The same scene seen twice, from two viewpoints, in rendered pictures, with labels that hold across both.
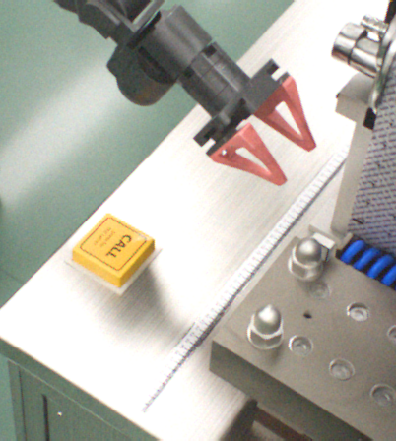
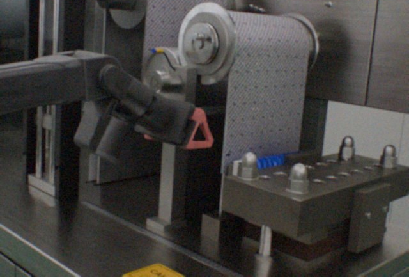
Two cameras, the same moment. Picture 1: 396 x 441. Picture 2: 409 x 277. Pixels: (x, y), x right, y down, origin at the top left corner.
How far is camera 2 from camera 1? 1.22 m
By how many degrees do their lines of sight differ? 74
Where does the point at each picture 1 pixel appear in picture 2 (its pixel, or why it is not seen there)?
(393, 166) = (239, 99)
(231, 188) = (115, 245)
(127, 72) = (108, 135)
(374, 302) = (273, 171)
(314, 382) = (327, 187)
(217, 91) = (168, 103)
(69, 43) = not seen: outside the picture
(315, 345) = not seen: hidden behind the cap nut
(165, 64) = (142, 101)
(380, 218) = (236, 141)
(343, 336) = not seen: hidden behind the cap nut
